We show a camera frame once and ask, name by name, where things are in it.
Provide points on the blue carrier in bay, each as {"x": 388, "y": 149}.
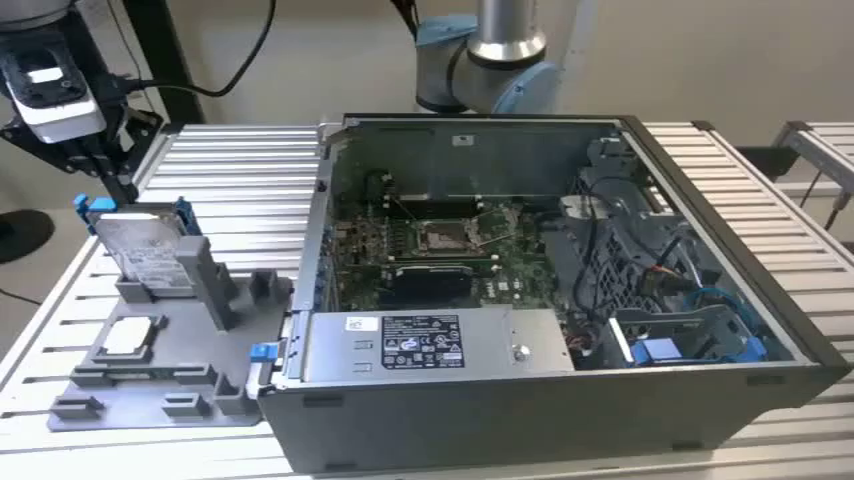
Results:
{"x": 657, "y": 352}

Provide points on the white sticker label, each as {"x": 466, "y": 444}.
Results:
{"x": 462, "y": 140}

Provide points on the grey parts rack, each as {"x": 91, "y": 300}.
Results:
{"x": 187, "y": 350}

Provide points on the slatted metal side table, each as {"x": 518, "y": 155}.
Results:
{"x": 823, "y": 145}

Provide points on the black block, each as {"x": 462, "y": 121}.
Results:
{"x": 767, "y": 162}

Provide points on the hard disk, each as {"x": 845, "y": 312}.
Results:
{"x": 143, "y": 245}

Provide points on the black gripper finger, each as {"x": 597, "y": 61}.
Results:
{"x": 34, "y": 145}
{"x": 123, "y": 175}

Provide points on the silver power supply unit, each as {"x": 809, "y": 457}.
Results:
{"x": 334, "y": 345}

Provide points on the CPU socket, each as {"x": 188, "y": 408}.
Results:
{"x": 442, "y": 236}

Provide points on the blue case latch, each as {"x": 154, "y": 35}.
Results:
{"x": 262, "y": 352}

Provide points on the grey metal disk bay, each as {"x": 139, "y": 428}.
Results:
{"x": 614, "y": 270}

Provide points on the black upright frame post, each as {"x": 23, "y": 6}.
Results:
{"x": 176, "y": 60}

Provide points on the thin metal locking lever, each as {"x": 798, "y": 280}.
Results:
{"x": 407, "y": 210}

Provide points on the black round stand base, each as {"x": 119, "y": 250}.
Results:
{"x": 23, "y": 235}

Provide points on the silver CPU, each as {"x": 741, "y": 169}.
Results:
{"x": 130, "y": 335}

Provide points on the open grey PC case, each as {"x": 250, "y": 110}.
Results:
{"x": 467, "y": 425}

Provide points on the green motherboard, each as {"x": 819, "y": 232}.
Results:
{"x": 521, "y": 280}

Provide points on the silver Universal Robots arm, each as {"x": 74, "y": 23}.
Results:
{"x": 507, "y": 30}

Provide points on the black graphics card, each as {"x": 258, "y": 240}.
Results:
{"x": 430, "y": 285}

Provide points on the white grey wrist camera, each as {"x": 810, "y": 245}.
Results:
{"x": 56, "y": 112}

